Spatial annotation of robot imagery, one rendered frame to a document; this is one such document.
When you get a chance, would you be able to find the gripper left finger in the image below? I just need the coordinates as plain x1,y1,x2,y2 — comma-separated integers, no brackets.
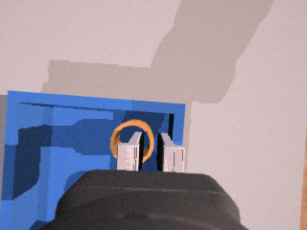
116,132,144,171

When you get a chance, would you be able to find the blue crate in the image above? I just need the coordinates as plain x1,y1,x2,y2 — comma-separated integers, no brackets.
0,91,185,230

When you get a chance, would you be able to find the orange metal sleeve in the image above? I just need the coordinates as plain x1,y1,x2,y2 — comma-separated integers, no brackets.
110,120,154,162

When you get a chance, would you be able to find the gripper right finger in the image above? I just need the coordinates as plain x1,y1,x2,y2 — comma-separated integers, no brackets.
156,133,185,173

